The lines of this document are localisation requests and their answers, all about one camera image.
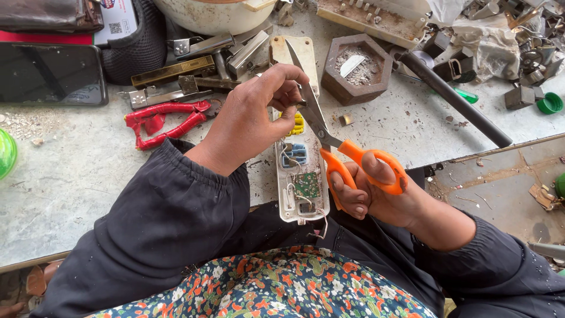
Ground person's right hand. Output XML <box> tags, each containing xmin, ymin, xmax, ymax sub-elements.
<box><xmin>330</xmin><ymin>152</ymin><xmax>425</xmax><ymax>230</ymax></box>

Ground person's left hand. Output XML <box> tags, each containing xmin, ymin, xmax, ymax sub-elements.
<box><xmin>185</xmin><ymin>63</ymin><xmax>311</xmax><ymax>178</ymax></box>

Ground orange handled scissors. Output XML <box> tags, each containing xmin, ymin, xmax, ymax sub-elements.
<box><xmin>285</xmin><ymin>39</ymin><xmax>409</xmax><ymax>212</ymax></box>

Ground silver metal channel bar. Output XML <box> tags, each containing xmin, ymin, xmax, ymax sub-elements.
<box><xmin>226</xmin><ymin>30</ymin><xmax>271</xmax><ymax>81</ymax></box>

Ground opened white power strip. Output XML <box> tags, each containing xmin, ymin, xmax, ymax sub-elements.
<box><xmin>269</xmin><ymin>35</ymin><xmax>331</xmax><ymax>225</ymax></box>

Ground brass metal bar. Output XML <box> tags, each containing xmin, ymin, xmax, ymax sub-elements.
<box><xmin>131</xmin><ymin>55</ymin><xmax>217</xmax><ymax>88</ymax></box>

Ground silver metal latch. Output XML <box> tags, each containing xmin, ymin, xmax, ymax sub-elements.
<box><xmin>168</xmin><ymin>33</ymin><xmax>237</xmax><ymax>61</ymax></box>

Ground silver metal hinge strip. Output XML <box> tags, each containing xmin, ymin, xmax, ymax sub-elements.
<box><xmin>117</xmin><ymin>86</ymin><xmax>213</xmax><ymax>111</ymax></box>

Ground white round pot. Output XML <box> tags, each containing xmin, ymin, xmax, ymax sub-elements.
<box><xmin>152</xmin><ymin>0</ymin><xmax>280</xmax><ymax>36</ymax></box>

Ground brown hexagonal block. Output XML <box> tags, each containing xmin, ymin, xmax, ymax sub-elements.
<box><xmin>320</xmin><ymin>34</ymin><xmax>394</xmax><ymax>107</ymax></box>

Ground black metal pipe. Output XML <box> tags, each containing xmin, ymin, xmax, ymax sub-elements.
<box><xmin>398</xmin><ymin>50</ymin><xmax>514</xmax><ymax>149</ymax></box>

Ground black mesh fabric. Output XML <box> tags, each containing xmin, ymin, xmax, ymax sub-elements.
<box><xmin>101</xmin><ymin>0</ymin><xmax>168</xmax><ymax>86</ymax></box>

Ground floral patterned garment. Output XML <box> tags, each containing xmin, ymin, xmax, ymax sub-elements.
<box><xmin>86</xmin><ymin>245</ymin><xmax>438</xmax><ymax>318</ymax></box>

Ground white printed card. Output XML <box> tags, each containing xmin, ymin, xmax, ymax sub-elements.
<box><xmin>93</xmin><ymin>0</ymin><xmax>139</xmax><ymax>47</ymax></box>

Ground cardboard scraps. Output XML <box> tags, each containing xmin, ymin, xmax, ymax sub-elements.
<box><xmin>528</xmin><ymin>183</ymin><xmax>558</xmax><ymax>211</ymax></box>

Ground dusty white power strip cover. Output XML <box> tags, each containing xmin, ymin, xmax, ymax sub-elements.
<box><xmin>316</xmin><ymin>0</ymin><xmax>430</xmax><ymax>50</ymax></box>

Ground dark metal block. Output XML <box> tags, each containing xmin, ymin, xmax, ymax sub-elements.
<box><xmin>504</xmin><ymin>85</ymin><xmax>546</xmax><ymax>111</ymax></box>

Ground grey metal rod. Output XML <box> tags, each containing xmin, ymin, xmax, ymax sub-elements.
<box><xmin>527</xmin><ymin>241</ymin><xmax>565</xmax><ymax>261</ymax></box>

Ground crumpled clear plastic bag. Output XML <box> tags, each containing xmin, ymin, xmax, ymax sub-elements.
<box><xmin>450</xmin><ymin>12</ymin><xmax>522</xmax><ymax>83</ymax></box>

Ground green bottle cap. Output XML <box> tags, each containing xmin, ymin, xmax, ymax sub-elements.
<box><xmin>536</xmin><ymin>91</ymin><xmax>565</xmax><ymax>116</ymax></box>

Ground black smartphone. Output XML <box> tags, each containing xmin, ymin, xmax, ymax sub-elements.
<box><xmin>0</xmin><ymin>42</ymin><xmax>109</xmax><ymax>107</ymax></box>

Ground red notebook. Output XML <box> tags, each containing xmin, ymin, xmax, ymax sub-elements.
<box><xmin>0</xmin><ymin>29</ymin><xmax>94</xmax><ymax>46</ymax></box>

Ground heap of metal scraps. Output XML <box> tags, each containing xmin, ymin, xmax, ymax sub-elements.
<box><xmin>423</xmin><ymin>0</ymin><xmax>565</xmax><ymax>89</ymax></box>

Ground brown leather wallet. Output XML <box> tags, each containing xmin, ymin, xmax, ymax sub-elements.
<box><xmin>0</xmin><ymin>0</ymin><xmax>105</xmax><ymax>34</ymax></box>

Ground green round plastic object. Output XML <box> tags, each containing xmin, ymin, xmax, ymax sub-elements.
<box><xmin>0</xmin><ymin>127</ymin><xmax>19</xmax><ymax>180</ymax></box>

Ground brown sandal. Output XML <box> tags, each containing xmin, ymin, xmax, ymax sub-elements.
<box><xmin>24</xmin><ymin>261</ymin><xmax>63</xmax><ymax>297</ymax></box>

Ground rusty metal bracket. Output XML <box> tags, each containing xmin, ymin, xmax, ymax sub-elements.
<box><xmin>178</xmin><ymin>74</ymin><xmax>242</xmax><ymax>95</ymax></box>

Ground red handled pliers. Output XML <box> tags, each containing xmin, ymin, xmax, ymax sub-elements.
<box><xmin>124</xmin><ymin>99</ymin><xmax>224</xmax><ymax>152</ymax></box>

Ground green transparent tool handle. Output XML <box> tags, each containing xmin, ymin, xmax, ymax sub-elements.
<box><xmin>452</xmin><ymin>87</ymin><xmax>480</xmax><ymax>105</ymax></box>

